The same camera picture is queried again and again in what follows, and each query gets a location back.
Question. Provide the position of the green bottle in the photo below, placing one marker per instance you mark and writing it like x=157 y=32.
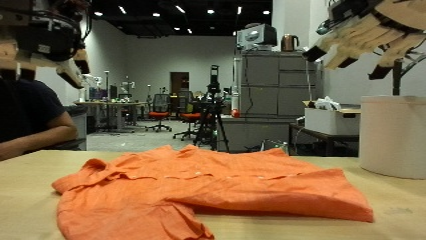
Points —
x=272 y=145

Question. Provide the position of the copper kettle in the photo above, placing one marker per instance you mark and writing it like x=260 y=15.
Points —
x=289 y=43

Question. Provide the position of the long wooden work desk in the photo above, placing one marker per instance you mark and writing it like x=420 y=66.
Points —
x=111 y=104

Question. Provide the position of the white storage box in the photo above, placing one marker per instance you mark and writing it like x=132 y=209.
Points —
x=330 y=121

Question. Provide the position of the green leafy plant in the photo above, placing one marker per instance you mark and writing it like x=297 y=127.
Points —
x=396 y=80

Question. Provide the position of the orange mesh-back office chair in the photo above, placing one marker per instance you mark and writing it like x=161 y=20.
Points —
x=160 y=114

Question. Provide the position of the grey boxy monitor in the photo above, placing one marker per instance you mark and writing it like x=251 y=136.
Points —
x=257 y=36

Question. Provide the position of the white round plant pot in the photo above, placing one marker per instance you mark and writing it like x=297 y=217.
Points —
x=393 y=136

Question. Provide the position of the orange button shirt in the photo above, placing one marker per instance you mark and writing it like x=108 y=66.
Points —
x=221 y=186

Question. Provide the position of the red ball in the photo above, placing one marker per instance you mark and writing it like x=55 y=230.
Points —
x=236 y=113

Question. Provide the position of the person in dark t-shirt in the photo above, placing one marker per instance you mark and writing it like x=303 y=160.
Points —
x=22 y=110

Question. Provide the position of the low grey cabinet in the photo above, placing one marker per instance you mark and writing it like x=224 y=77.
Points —
x=253 y=133

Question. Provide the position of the tall grey filing cabinet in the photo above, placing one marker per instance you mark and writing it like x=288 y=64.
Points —
x=267 y=86

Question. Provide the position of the brown door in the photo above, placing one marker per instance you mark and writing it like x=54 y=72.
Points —
x=177 y=83

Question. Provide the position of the black metal bench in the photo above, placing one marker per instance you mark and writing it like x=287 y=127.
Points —
x=327 y=137

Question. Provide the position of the white crumpled cloth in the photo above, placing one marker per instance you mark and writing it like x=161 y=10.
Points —
x=328 y=103

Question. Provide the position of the black camera tripod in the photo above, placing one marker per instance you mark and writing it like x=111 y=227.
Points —
x=213 y=110

